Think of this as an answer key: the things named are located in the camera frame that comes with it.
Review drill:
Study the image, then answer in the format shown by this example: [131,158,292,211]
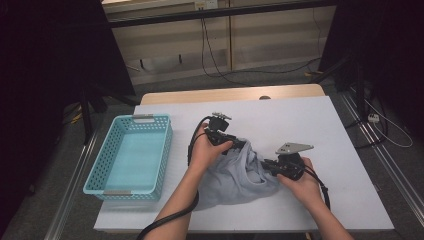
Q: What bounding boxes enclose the white table cover sheet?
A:
[93,95,395,233]

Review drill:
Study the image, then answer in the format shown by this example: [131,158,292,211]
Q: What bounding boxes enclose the hand-held gripper black cable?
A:
[135,115,214,240]
[301,165,331,211]

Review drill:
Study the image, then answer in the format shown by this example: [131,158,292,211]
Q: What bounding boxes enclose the right hand-held gripper black cable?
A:
[301,165,331,211]

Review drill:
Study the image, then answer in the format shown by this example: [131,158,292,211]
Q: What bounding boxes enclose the aluminium floor rail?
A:
[338,88,424,219]
[44,128,101,240]

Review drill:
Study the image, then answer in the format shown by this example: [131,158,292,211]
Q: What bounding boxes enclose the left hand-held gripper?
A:
[203,112,248,156]

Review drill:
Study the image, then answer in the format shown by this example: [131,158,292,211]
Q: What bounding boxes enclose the white floor cable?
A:
[363,98,414,149]

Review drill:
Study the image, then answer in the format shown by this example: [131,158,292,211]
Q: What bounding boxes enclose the black curtain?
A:
[318,0,424,141]
[0,0,136,234]

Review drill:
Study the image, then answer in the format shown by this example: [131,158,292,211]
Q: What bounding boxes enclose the left hand-held gripper black cable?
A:
[135,115,214,240]

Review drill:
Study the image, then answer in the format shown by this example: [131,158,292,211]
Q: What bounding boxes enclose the grey tank top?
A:
[193,139,285,212]

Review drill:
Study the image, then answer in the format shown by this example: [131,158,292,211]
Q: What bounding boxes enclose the light blue plastic basket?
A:
[82,113,174,202]

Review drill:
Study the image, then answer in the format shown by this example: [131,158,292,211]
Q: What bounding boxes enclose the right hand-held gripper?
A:
[260,142,315,182]

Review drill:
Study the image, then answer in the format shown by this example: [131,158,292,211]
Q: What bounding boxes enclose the black tripod stand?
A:
[78,83,141,146]

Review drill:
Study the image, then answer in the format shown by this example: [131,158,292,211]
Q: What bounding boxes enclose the person's left hand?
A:
[187,123,234,173]

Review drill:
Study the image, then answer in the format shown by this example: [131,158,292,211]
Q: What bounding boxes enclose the black floor cable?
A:
[344,94,390,150]

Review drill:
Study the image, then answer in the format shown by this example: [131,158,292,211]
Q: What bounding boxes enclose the black horizontal bar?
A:
[108,0,338,29]

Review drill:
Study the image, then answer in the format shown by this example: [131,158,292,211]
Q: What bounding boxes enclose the black metal stand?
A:
[311,54,368,114]

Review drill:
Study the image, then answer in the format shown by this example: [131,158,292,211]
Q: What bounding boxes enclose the black wall cable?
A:
[202,18,323,75]
[199,18,255,87]

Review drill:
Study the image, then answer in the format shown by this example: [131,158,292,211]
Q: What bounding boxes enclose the white wall socket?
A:
[194,0,219,10]

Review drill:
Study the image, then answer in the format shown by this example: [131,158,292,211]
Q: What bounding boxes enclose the person's right hand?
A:
[276,157,323,210]

